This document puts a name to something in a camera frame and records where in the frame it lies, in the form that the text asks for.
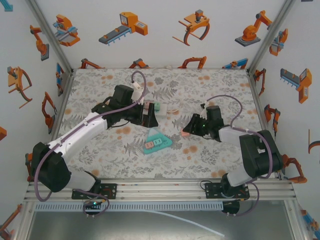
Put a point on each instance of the teal triangular power strip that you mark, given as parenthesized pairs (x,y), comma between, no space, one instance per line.
(163,145)

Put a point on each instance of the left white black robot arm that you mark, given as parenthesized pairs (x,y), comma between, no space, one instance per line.
(75,135)

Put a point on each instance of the pink plug cube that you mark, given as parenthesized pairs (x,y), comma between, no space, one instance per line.
(147,104)
(185,134)

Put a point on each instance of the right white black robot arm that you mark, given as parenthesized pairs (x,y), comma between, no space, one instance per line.
(257,155)

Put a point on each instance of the floral table cloth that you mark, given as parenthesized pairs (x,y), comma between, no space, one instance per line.
(200,162)

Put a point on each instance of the aluminium front frame rail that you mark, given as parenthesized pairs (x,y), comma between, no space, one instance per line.
(160,191)

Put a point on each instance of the black controller box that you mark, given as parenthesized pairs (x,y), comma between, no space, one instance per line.
(231,208)
(93,207)

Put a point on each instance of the thin white tube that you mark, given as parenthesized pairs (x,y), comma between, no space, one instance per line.
(190,221)

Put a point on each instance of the aluminium side rail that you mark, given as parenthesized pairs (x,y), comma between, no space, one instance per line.
(62,107)
(257,105)

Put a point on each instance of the green plug cube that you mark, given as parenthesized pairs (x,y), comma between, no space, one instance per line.
(157,106)

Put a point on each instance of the aluminium corner post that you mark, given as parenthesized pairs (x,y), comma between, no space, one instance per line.
(50,35)
(272,35)

